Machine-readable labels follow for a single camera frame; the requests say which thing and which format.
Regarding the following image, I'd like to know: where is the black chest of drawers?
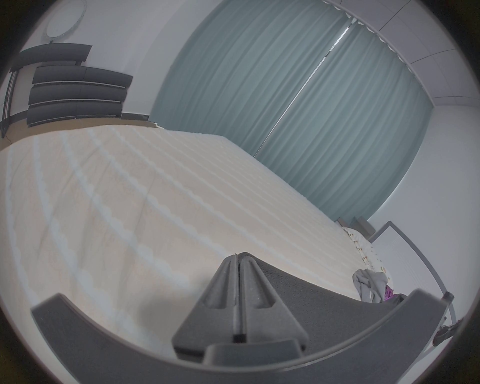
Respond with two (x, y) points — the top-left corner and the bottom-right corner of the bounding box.
(28, 64), (134, 128)

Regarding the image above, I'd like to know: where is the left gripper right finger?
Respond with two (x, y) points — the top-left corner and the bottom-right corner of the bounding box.
(239, 252), (309, 350)

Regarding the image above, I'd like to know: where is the black T-shirt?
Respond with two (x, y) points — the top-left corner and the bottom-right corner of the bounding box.
(245, 252), (407, 340)

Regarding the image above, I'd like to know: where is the grey bedside table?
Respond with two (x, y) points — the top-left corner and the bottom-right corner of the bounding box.
(337, 217), (376, 234)

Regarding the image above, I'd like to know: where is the blue-green curtain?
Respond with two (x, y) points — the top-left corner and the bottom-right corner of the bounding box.
(254, 20), (436, 224)
(150, 0), (353, 158)

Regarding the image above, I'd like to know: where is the bed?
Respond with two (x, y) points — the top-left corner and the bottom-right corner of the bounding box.
(0, 125), (456, 361)

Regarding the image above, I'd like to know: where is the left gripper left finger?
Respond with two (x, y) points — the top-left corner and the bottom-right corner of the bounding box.
(172, 254), (240, 357)

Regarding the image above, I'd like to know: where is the grey garment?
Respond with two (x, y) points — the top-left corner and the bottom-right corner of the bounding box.
(352, 268), (389, 302)

